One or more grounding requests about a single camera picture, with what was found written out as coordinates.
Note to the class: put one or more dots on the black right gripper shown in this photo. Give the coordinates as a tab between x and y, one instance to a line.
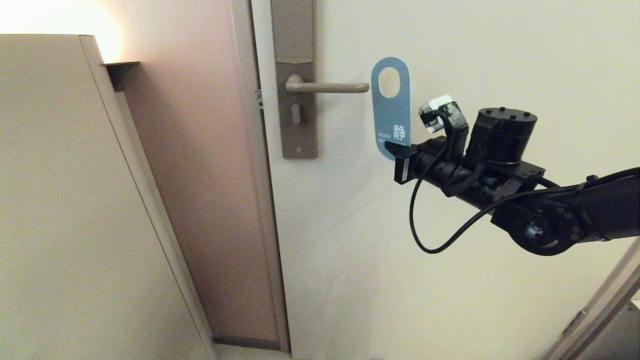
435	170

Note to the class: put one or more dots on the blue do-not-disturb door hanger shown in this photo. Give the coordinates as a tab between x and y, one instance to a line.
392	112

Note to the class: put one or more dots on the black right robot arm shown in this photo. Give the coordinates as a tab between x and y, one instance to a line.
550	220

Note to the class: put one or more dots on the white door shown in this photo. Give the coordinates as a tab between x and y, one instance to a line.
350	275

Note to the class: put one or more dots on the grey-brown metal lock plate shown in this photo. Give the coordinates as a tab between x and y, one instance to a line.
295	30

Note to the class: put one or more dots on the beige cabinet panel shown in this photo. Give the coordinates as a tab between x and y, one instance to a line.
60	200

